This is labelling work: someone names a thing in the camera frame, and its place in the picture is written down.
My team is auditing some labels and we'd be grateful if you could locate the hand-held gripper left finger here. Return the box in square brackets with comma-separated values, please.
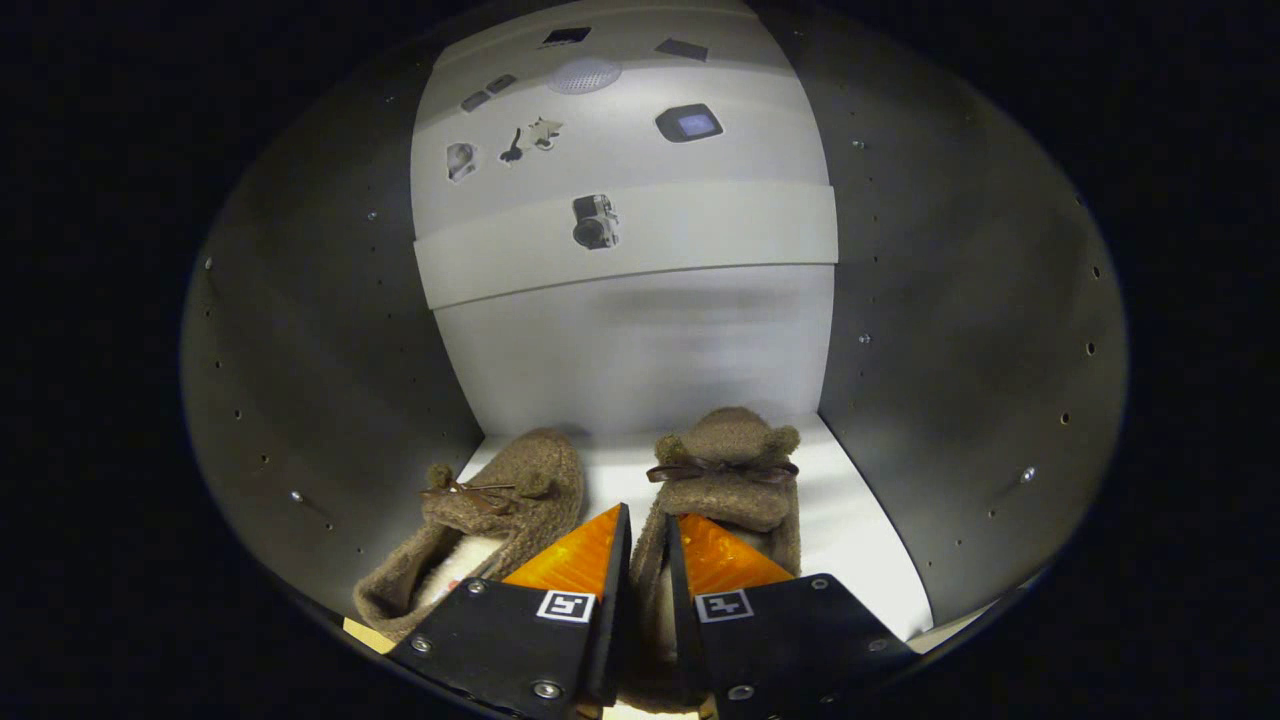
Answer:
[388, 503, 633, 720]

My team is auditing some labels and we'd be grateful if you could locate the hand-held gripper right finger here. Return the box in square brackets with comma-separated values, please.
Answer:
[665, 513, 916, 719]

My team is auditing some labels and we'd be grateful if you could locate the brown fuzzy shoe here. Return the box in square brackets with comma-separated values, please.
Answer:
[620, 406, 803, 716]
[353, 428, 586, 643]

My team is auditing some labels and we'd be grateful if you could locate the dark grey shoe cabinet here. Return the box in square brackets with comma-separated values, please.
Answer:
[180, 0, 1131, 661]

